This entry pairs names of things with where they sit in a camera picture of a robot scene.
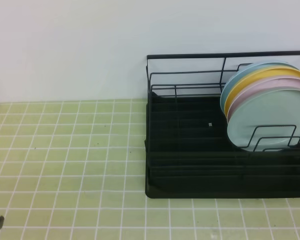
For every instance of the light blue plate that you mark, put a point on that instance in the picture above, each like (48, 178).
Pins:
(245, 71)

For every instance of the pink plate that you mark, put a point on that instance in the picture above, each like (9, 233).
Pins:
(260, 86)

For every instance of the black wire dish rack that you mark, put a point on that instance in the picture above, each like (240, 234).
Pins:
(203, 75)

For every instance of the yellow plate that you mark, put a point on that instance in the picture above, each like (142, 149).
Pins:
(255, 76)

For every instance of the green checkered tablecloth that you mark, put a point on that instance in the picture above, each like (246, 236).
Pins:
(75, 170)

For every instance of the light green plate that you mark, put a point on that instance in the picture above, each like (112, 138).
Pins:
(268, 121)

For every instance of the black drip tray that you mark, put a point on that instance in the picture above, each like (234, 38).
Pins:
(189, 156)

